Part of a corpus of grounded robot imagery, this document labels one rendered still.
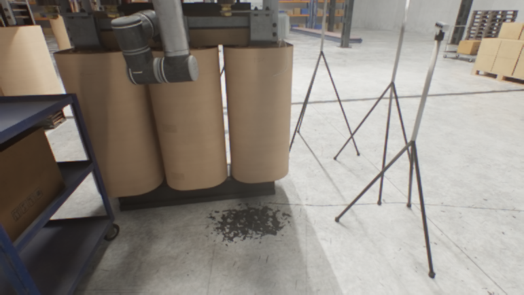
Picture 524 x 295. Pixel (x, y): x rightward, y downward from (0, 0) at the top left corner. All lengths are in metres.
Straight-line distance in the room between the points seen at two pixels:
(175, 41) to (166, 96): 0.50
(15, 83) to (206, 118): 2.62
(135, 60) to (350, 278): 1.44
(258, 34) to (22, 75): 2.85
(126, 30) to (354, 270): 1.55
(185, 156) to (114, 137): 0.40
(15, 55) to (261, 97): 2.83
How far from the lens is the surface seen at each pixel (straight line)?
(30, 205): 1.39
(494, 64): 7.06
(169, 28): 1.11
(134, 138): 1.69
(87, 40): 1.62
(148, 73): 1.17
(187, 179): 1.75
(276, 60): 1.50
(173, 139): 1.63
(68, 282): 1.65
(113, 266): 1.79
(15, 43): 3.75
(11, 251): 1.25
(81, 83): 1.64
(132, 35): 1.14
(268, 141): 1.65
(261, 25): 1.50
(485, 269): 1.97
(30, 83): 3.80
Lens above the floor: 1.25
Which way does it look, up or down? 24 degrees down
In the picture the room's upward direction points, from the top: 1 degrees counter-clockwise
